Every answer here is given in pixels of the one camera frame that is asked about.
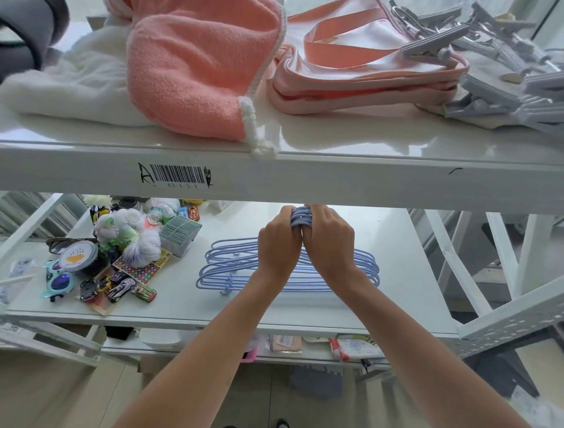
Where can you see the person's left hand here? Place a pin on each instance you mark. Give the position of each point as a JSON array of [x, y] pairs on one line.
[[277, 247]]

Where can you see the person's right hand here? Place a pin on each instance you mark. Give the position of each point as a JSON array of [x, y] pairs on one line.
[[330, 242]]

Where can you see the gathered bunch of blue hangers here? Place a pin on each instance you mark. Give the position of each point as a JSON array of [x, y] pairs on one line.
[[302, 217]]

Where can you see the person's left forearm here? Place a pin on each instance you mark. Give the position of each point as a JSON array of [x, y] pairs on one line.
[[211, 352]]

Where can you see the person's right forearm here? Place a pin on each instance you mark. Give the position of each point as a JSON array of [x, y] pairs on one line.
[[418, 352]]

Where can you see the person's right shoe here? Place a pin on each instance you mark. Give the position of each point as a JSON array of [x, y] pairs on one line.
[[283, 424]]

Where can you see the white metal shelf board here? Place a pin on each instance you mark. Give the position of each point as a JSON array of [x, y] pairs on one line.
[[352, 185]]

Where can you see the white table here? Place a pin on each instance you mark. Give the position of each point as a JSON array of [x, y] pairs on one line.
[[396, 247]]

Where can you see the white pink box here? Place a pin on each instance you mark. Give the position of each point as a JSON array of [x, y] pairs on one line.
[[222, 205]]

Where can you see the orange toy car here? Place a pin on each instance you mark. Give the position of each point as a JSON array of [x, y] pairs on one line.
[[194, 213]]

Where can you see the yellow snack packet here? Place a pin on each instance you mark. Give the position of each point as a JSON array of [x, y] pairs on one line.
[[193, 202]]

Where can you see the peach packet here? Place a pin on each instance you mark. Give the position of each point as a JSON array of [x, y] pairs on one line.
[[284, 344]]

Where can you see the small blue packet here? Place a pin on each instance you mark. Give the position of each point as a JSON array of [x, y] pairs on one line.
[[182, 212]]

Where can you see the red white packet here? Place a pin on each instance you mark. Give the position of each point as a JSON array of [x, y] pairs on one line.
[[352, 348]]

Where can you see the pink basket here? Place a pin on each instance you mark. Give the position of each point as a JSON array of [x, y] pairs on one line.
[[249, 355]]

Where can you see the white plastic bag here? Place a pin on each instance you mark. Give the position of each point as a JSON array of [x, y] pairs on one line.
[[165, 203]]

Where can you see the barcode sticker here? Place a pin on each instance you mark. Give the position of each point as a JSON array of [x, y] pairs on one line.
[[176, 174]]

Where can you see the green cap bottle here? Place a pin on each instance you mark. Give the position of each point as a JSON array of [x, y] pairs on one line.
[[155, 216]]

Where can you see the white mesh bag purple contents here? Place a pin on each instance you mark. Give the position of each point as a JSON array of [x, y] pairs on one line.
[[143, 249]]

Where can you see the colourful dotted sticker sheet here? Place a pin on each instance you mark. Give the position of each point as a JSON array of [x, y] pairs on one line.
[[141, 271]]

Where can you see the dark grey floor mat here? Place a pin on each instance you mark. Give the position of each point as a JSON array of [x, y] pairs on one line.
[[315, 382]]

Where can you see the red green toy car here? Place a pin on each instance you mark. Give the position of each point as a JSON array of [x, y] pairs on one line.
[[144, 293]]

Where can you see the black round jar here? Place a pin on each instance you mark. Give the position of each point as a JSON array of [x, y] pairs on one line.
[[128, 203]]

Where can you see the small black toy car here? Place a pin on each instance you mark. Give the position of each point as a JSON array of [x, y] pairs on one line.
[[119, 276]]

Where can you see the white mesh bag green contents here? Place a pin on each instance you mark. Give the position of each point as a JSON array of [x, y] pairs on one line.
[[116, 225]]

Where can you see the silver black toy car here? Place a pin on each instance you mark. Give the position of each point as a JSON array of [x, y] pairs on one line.
[[120, 290]]

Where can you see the yellow toy car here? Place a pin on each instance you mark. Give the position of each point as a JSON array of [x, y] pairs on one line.
[[104, 283]]

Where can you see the yellow black toy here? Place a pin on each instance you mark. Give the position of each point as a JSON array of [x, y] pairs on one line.
[[99, 214]]

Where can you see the white artificial flower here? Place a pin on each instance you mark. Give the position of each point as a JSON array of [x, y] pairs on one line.
[[97, 200]]

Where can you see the pink fluffy towel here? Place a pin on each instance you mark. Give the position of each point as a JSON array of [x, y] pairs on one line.
[[185, 70]]

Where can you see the round tin white lid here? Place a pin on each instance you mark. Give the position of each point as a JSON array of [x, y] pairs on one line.
[[77, 256]]

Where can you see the black sunglasses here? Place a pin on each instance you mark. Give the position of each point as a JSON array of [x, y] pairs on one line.
[[57, 245]]

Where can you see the teal toy sunglasses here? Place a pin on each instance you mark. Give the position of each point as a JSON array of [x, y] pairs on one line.
[[59, 282]]

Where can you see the pile of grey plastic clips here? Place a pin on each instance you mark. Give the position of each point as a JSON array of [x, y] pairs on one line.
[[432, 44]]

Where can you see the white fluffy towel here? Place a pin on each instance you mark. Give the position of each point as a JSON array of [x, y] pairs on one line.
[[79, 88]]

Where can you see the black bag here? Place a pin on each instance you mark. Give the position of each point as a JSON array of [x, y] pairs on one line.
[[22, 57]]

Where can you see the white metal rack frame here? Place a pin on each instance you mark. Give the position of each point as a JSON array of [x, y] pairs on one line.
[[26, 231], [506, 317]]

